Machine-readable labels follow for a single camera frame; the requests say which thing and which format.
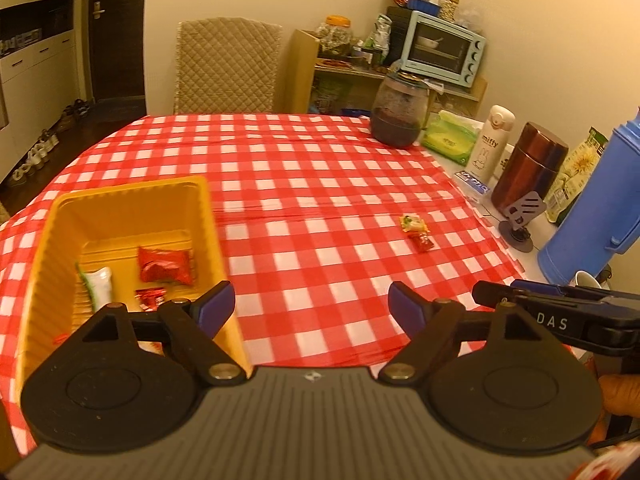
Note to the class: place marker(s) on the green white wrapped candy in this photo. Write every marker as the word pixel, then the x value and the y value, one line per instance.
pixel 412 222

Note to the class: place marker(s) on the light blue toaster oven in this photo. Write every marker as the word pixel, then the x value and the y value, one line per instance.
pixel 442 50

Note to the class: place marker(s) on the small red wrapped candy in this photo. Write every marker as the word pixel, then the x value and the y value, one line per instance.
pixel 424 241

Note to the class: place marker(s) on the large dark glass jar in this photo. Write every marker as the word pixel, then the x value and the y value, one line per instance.
pixel 400 115

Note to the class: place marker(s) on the clear plastic bag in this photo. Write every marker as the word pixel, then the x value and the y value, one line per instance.
pixel 471 15

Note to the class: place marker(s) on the person's right hand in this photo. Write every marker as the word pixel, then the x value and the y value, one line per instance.
pixel 622 395

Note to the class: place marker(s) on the red checkered tablecloth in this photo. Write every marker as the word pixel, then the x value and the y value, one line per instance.
pixel 310 185

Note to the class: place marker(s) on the brown metal canister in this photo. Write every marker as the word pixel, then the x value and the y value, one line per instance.
pixel 530 165

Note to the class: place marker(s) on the green tissue pack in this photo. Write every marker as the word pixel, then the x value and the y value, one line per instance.
pixel 450 137

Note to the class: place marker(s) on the green white bag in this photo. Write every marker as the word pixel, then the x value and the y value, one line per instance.
pixel 381 32

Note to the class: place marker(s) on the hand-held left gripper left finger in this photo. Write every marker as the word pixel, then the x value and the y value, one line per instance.
pixel 217 307

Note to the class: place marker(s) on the beige quilted chair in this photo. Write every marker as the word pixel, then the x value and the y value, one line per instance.
pixel 225 65

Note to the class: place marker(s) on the dark red candy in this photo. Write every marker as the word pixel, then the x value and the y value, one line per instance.
pixel 150 297

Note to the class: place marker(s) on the white thermos bottle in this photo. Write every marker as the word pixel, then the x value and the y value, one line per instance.
pixel 490 137

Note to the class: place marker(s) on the blue thermos jug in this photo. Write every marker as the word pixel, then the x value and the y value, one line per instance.
pixel 595 200

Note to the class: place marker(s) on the orange lid plastic jar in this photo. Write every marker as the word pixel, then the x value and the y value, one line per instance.
pixel 335 37

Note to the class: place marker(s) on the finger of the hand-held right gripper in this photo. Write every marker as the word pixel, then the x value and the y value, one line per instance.
pixel 542 286
pixel 492 294

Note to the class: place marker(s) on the white shoe cabinet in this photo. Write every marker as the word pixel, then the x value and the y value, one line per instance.
pixel 35 75

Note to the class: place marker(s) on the white cup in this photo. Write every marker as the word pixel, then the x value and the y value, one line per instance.
pixel 587 280

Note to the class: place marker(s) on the green flower print bag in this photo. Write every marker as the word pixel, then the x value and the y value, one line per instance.
pixel 575 175

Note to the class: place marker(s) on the green white snack packet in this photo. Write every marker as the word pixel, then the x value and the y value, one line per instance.
pixel 100 287

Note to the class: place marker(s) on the bright red snack packet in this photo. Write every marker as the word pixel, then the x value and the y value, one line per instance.
pixel 165 265

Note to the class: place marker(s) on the wooden shelf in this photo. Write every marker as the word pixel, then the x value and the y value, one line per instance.
pixel 295 70

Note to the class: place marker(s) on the blue white small box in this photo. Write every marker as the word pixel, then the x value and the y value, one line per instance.
pixel 474 182

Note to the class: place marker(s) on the grey phone stand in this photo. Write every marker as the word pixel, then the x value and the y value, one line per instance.
pixel 522 210

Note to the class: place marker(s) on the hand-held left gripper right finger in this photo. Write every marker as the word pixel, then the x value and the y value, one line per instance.
pixel 405 307

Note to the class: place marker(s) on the yellow plastic tray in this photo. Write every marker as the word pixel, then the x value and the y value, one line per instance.
pixel 125 210

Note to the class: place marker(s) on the row of shoes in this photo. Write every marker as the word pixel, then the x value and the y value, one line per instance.
pixel 40 150

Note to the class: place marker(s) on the dark wooden door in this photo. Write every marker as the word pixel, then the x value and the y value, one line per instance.
pixel 120 35

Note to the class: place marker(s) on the blue plastic box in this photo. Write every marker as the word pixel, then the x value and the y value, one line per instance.
pixel 424 7

